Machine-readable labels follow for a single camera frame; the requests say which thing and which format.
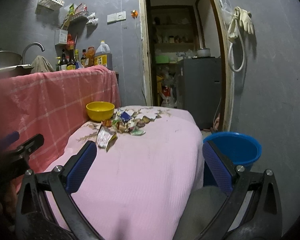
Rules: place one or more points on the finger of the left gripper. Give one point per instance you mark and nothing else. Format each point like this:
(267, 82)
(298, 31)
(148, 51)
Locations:
(30, 145)
(9, 139)

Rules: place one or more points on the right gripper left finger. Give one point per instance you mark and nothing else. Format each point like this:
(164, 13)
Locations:
(45, 207)

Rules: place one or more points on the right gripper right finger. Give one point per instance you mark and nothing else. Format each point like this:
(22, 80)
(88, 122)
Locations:
(252, 209)

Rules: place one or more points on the white snack wrapper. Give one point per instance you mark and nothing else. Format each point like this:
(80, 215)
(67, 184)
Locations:
(105, 138)

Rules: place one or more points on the red orange wrapper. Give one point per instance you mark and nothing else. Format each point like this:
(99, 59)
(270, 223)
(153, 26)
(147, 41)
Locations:
(107, 123)

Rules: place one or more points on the green wrapper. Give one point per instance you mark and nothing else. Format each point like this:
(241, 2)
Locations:
(137, 132)

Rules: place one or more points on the blue milk powder sachet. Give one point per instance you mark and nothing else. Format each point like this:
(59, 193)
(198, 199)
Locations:
(125, 117)

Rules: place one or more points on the left hand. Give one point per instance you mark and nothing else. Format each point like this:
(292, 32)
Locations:
(8, 202)

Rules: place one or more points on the red plaid cloth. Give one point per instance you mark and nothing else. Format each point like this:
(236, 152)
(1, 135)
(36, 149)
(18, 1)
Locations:
(53, 104)

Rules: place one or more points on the blue plastic bucket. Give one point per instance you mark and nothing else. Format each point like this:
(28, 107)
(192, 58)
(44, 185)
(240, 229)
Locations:
(241, 149)

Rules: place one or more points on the pink floral tablecloth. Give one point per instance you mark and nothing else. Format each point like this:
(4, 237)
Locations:
(138, 189)

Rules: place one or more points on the yellow bowl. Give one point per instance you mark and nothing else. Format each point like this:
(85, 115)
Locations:
(100, 110)

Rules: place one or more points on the grey rag on sink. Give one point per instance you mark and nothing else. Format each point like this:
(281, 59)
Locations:
(41, 65)

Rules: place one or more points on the dark soy sauce bottle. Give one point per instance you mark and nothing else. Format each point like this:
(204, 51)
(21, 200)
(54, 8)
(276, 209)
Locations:
(71, 63)

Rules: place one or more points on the metal faucet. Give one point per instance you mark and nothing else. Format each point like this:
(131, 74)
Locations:
(34, 46)

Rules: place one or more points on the orange bottle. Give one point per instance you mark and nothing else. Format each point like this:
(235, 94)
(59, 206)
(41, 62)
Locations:
(90, 54)

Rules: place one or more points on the large oil jug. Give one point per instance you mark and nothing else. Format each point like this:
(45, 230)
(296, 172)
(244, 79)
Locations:
(103, 56)

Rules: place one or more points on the red white sack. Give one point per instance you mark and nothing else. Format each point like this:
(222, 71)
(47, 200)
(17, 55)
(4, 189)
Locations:
(167, 97)

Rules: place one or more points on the grey refrigerator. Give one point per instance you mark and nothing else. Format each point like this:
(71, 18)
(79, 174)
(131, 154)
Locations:
(198, 88)

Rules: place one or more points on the metal pot on fridge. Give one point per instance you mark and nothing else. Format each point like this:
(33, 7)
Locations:
(204, 52)

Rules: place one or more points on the white rubber gloves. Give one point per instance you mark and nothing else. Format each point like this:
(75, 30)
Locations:
(240, 19)

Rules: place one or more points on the wall spice shelf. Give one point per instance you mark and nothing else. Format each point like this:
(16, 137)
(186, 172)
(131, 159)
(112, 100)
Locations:
(76, 13)

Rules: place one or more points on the white wall basket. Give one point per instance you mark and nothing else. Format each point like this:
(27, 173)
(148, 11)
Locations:
(51, 4)

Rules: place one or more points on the white wall switch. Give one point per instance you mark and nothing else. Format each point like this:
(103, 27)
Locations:
(116, 17)

